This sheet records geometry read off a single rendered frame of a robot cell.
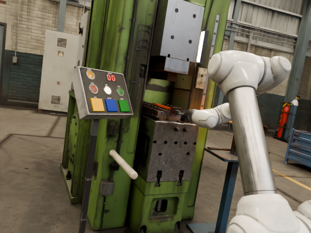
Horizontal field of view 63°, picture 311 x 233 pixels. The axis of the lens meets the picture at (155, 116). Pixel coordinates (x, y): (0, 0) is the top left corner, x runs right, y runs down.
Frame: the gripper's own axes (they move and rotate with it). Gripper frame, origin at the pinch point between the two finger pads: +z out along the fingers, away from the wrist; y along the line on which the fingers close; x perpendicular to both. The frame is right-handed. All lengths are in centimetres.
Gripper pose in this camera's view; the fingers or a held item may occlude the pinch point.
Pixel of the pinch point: (176, 111)
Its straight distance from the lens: 185.1
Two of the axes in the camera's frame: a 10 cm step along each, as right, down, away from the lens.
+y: 8.9, 0.8, 4.5
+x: 1.5, -9.8, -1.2
